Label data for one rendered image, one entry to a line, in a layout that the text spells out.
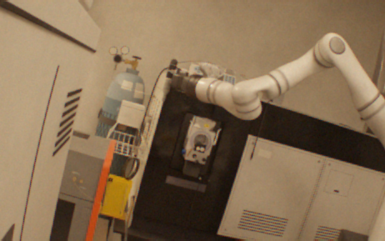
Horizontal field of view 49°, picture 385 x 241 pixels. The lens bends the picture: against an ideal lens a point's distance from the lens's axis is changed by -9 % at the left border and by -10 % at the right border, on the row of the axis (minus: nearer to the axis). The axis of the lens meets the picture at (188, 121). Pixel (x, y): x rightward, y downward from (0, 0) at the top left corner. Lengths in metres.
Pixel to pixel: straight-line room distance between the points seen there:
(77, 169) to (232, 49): 1.97
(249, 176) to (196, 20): 1.40
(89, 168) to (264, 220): 1.00
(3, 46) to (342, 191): 2.10
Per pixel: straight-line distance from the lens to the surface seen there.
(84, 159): 1.36
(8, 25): 0.19
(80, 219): 1.41
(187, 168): 1.91
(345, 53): 1.34
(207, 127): 1.89
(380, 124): 1.37
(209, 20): 3.12
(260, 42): 3.19
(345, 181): 2.22
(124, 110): 2.23
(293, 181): 2.11
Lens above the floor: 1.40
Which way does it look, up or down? 4 degrees down
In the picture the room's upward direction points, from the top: 16 degrees clockwise
